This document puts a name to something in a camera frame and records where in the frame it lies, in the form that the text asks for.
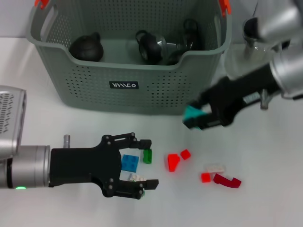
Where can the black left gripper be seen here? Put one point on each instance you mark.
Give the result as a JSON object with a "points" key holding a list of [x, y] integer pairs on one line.
{"points": [[82, 165]]}

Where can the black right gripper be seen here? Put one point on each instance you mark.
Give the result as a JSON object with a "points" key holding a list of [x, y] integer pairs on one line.
{"points": [[236, 94]]}

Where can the teal toy plate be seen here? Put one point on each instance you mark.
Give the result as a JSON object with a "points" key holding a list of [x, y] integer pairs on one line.
{"points": [[191, 113]]}

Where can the glass teacup with black base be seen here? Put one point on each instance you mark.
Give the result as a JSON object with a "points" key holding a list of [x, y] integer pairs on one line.
{"points": [[150, 48], [174, 53], [193, 35]]}

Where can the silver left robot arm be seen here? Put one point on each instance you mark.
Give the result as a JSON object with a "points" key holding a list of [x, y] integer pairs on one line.
{"points": [[28, 165]]}

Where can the grey-green perforated storage bin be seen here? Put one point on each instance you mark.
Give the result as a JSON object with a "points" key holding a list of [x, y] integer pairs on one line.
{"points": [[142, 99]]}

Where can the blue toy brick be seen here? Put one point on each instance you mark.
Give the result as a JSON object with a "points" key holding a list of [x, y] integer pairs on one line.
{"points": [[130, 163]]}

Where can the white studded toy brick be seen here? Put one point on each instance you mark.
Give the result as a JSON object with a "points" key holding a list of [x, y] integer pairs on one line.
{"points": [[137, 177]]}

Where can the red wedge toy brick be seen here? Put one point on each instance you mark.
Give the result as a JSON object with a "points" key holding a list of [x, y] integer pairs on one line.
{"points": [[172, 162]]}

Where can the small red toy brick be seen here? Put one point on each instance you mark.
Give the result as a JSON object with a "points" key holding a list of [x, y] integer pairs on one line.
{"points": [[205, 177], [185, 154]]}

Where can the glass pitcher with black lid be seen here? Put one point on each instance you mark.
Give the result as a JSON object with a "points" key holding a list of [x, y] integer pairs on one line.
{"points": [[236, 66]]}

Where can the white flat toy plate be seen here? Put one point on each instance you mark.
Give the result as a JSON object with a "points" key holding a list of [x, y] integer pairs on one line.
{"points": [[215, 168]]}

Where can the dark red curved toy brick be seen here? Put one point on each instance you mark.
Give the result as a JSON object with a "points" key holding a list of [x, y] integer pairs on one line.
{"points": [[225, 180]]}

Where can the silver left flange pin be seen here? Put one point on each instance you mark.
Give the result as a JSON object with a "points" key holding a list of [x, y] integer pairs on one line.
{"points": [[67, 140]]}

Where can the black clay teapot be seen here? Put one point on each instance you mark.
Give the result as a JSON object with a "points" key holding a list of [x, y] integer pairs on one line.
{"points": [[86, 48]]}

